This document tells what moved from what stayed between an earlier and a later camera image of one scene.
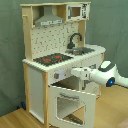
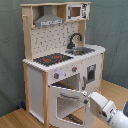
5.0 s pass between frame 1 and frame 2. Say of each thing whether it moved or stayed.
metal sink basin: stayed
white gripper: moved
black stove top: stayed
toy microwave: stayed
